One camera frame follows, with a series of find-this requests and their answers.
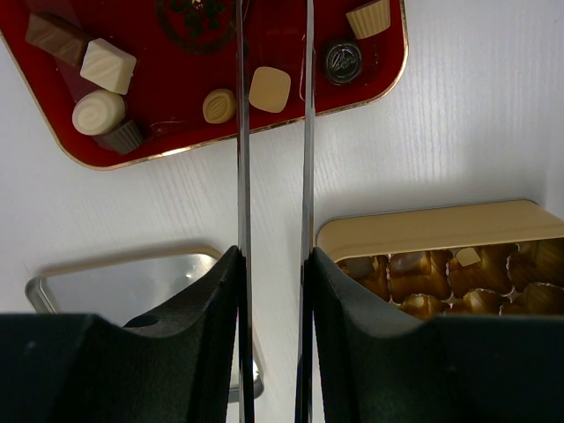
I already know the caramel cup chocolate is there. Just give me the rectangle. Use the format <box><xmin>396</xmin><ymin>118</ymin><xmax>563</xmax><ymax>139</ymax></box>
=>
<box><xmin>346</xmin><ymin>0</ymin><xmax>391</xmax><ymax>40</ymax></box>

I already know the caramel square chocolate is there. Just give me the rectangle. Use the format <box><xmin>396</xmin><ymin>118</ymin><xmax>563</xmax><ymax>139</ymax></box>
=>
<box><xmin>249</xmin><ymin>66</ymin><xmax>291</xmax><ymax>114</ymax></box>

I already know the gold chocolate box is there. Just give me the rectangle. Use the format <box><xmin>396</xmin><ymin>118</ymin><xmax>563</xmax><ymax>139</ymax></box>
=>
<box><xmin>316</xmin><ymin>200</ymin><xmax>563</xmax><ymax>320</ymax></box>

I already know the brown bar chocolate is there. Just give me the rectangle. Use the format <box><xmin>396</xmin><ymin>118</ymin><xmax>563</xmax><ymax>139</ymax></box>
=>
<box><xmin>26</xmin><ymin>12</ymin><xmax>93</xmax><ymax>68</ymax></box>

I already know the caramel oval chocolate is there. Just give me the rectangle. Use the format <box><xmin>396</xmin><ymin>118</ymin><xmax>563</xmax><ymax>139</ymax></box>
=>
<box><xmin>202</xmin><ymin>88</ymin><xmax>236</xmax><ymax>124</ymax></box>

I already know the left gripper tweezer right finger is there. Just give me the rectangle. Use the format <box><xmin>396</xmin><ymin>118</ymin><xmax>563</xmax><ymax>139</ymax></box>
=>
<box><xmin>294</xmin><ymin>1</ymin><xmax>424</xmax><ymax>422</ymax></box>

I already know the brown cup chocolate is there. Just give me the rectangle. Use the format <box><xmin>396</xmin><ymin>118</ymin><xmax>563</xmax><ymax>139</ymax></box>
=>
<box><xmin>93</xmin><ymin>120</ymin><xmax>145</xmax><ymax>155</ymax></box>

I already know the silver tin lid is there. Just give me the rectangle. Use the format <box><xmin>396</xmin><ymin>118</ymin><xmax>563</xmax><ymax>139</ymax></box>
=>
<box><xmin>26</xmin><ymin>247</ymin><xmax>263</xmax><ymax>422</ymax></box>

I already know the dark oval chocolate in box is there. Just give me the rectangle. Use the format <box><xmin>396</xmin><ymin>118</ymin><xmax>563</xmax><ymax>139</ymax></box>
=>
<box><xmin>390</xmin><ymin>252</ymin><xmax>427</xmax><ymax>274</ymax></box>

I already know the white square chocolate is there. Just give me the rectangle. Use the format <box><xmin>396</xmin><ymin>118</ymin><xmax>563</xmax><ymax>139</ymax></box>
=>
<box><xmin>80</xmin><ymin>38</ymin><xmax>137</xmax><ymax>95</ymax></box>

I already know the red chocolate tray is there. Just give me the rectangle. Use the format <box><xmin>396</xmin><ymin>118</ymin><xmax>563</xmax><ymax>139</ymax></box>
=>
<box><xmin>1</xmin><ymin>1</ymin><xmax>408</xmax><ymax>170</ymax></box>

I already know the white round chocolate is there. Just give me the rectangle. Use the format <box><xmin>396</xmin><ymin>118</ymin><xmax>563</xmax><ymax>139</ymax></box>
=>
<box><xmin>72</xmin><ymin>89</ymin><xmax>126</xmax><ymax>136</ymax></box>

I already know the caramel chocolate in box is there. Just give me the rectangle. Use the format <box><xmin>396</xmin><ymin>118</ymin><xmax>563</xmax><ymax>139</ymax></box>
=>
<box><xmin>455</xmin><ymin>247</ymin><xmax>481</xmax><ymax>267</ymax></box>

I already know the dark round chocolate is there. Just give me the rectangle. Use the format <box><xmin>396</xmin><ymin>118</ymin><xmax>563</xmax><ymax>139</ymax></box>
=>
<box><xmin>323</xmin><ymin>40</ymin><xmax>363</xmax><ymax>85</ymax></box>

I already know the dark square chocolate in box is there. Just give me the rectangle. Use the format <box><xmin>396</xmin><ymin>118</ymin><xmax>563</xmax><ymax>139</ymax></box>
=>
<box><xmin>343</xmin><ymin>256</ymin><xmax>374</xmax><ymax>278</ymax></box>

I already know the left gripper tweezer left finger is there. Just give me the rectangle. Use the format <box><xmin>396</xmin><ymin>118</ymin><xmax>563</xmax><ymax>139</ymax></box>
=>
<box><xmin>122</xmin><ymin>0</ymin><xmax>257</xmax><ymax>423</ymax></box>

